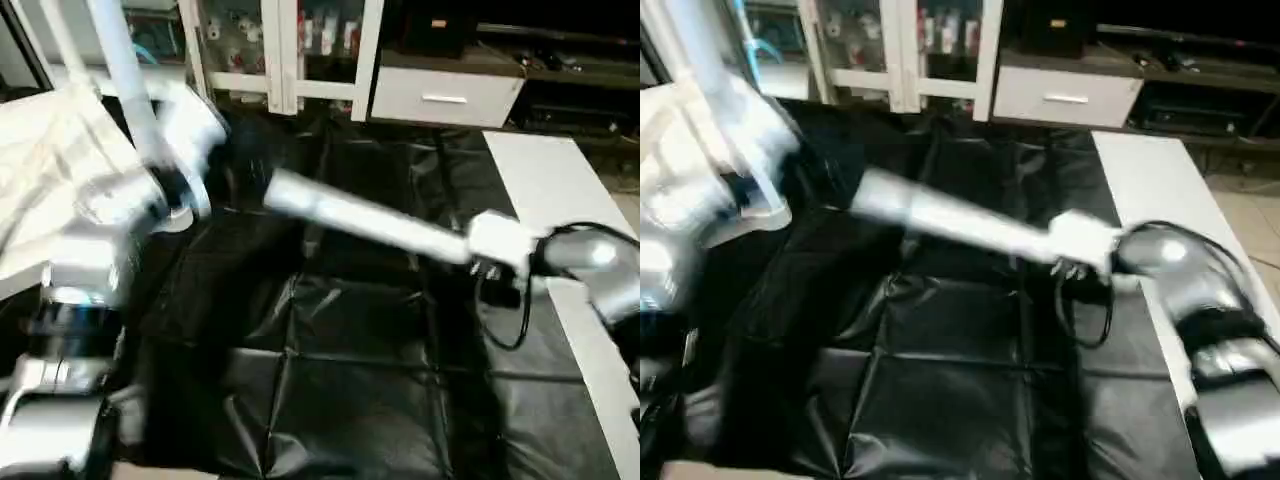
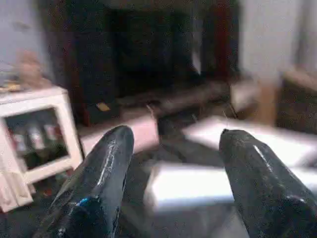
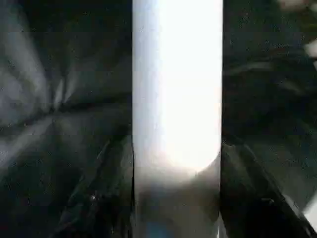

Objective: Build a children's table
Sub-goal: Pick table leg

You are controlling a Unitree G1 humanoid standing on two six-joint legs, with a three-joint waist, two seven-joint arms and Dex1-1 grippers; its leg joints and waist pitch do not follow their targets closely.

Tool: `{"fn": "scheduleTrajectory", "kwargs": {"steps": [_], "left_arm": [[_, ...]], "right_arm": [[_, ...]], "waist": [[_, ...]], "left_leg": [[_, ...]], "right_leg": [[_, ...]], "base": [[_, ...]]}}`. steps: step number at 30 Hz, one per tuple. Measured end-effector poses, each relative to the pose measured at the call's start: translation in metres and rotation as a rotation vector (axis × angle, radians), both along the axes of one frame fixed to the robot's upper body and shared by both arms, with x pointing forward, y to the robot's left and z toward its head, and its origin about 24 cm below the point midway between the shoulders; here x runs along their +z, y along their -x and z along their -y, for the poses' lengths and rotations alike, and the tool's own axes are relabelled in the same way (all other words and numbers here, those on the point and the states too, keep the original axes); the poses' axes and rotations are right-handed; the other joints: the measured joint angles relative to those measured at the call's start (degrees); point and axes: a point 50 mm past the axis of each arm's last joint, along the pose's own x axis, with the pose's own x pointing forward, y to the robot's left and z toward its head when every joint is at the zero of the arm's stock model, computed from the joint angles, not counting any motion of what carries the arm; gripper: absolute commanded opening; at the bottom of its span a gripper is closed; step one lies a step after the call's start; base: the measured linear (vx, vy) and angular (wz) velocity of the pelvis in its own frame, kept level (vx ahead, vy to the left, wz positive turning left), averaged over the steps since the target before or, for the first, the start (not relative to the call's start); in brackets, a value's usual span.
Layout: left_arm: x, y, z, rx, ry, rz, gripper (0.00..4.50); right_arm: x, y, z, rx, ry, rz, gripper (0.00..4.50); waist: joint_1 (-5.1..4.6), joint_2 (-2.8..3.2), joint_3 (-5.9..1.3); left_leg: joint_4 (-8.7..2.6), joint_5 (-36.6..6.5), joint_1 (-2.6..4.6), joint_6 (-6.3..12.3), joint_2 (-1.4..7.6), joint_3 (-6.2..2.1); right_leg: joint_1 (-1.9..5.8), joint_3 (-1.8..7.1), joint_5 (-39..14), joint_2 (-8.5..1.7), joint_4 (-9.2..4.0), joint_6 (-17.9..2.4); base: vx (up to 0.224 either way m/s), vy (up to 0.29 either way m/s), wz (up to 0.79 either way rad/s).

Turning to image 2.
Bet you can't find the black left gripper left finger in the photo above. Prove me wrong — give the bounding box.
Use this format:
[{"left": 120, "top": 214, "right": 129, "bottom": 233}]
[{"left": 34, "top": 125, "right": 135, "bottom": 238}]

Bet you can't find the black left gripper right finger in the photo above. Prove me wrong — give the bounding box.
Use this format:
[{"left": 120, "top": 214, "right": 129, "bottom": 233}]
[{"left": 219, "top": 129, "right": 317, "bottom": 238}]

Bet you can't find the white plastic table leg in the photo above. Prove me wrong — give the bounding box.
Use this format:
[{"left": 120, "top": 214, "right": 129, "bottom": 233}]
[{"left": 144, "top": 161, "right": 317, "bottom": 211}]

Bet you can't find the white flat board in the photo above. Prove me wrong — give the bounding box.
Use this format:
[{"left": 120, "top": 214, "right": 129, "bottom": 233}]
[{"left": 181, "top": 115, "right": 317, "bottom": 169}]

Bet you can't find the white glass door cabinet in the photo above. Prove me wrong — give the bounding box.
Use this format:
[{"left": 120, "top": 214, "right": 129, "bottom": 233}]
[{"left": 0, "top": 87, "right": 85, "bottom": 214}]

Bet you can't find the black equipment case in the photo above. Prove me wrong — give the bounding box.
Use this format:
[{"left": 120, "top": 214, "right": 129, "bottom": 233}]
[{"left": 82, "top": 97, "right": 122, "bottom": 127}]

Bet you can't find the black glossy screen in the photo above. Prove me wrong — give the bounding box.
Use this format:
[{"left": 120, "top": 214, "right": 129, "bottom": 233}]
[{"left": 64, "top": 5, "right": 233, "bottom": 102}]

